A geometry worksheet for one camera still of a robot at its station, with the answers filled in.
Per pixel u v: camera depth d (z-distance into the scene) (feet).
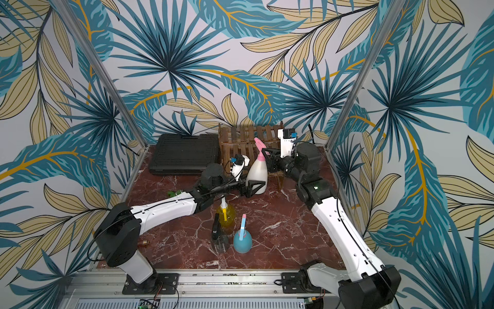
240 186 2.21
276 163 1.98
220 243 2.54
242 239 2.26
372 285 1.20
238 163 2.14
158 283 2.21
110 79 2.93
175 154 3.76
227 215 2.51
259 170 2.33
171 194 3.18
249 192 2.21
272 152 2.03
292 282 2.38
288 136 1.87
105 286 2.45
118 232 1.55
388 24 2.37
